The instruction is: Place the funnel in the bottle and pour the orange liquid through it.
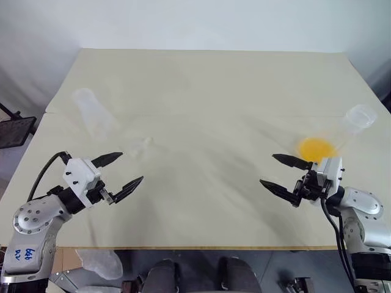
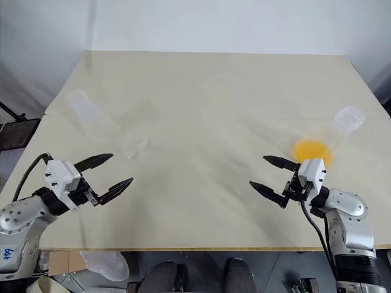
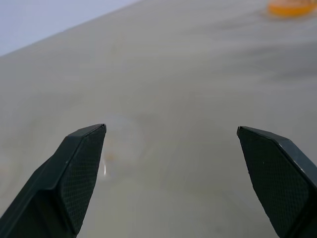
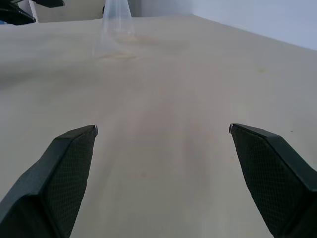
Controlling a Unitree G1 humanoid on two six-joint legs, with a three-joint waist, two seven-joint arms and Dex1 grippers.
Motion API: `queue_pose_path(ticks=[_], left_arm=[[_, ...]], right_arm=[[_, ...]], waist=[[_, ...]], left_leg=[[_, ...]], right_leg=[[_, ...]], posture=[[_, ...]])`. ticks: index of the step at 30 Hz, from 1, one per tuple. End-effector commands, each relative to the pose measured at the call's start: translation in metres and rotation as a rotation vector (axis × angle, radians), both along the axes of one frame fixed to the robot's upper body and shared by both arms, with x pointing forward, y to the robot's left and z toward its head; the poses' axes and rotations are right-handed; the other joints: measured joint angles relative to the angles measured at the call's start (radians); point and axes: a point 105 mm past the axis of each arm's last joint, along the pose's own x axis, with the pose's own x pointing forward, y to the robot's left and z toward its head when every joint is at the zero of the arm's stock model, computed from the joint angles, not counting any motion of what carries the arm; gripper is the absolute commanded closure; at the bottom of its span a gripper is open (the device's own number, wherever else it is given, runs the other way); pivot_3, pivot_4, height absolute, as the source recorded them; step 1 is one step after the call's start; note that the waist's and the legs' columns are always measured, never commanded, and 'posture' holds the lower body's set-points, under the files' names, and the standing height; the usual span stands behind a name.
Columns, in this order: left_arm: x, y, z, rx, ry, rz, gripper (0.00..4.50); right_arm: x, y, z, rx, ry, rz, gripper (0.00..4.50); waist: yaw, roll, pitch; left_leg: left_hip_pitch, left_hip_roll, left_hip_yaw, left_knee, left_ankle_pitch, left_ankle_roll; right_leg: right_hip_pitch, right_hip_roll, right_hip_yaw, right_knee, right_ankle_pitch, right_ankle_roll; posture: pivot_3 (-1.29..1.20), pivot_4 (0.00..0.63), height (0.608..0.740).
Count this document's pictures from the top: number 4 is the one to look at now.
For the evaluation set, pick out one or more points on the clear conical glass flask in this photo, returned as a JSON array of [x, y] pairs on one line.
[[116, 27]]

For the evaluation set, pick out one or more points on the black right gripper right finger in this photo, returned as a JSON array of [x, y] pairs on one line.
[[275, 183]]

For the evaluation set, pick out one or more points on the white panel with dark edge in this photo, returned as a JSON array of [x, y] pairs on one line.
[[33, 11]]

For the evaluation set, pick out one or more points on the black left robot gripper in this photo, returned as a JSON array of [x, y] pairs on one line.
[[23, 11]]

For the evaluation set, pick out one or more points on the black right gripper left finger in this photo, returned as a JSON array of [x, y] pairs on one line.
[[47, 186]]

